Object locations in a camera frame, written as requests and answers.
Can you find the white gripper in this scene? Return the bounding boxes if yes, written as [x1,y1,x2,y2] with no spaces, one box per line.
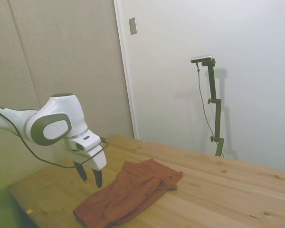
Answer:
[63,139,108,189]

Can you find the rust orange shorts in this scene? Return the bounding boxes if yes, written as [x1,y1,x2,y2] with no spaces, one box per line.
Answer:
[73,158,183,228]

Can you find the white door frame trim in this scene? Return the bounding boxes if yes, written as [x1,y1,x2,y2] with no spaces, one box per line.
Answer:
[113,0,139,140]

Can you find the dark jointed camera stand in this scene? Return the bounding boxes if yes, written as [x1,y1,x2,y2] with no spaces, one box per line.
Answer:
[201,59,225,157]

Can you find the grey camera cable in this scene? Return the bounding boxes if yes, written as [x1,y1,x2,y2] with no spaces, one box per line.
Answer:
[196,62,217,137]

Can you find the grey wall plate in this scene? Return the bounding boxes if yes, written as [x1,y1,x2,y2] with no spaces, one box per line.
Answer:
[129,17,138,36]

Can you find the silver camera on stand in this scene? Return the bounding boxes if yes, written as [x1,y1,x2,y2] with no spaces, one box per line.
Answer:
[190,54,214,64]

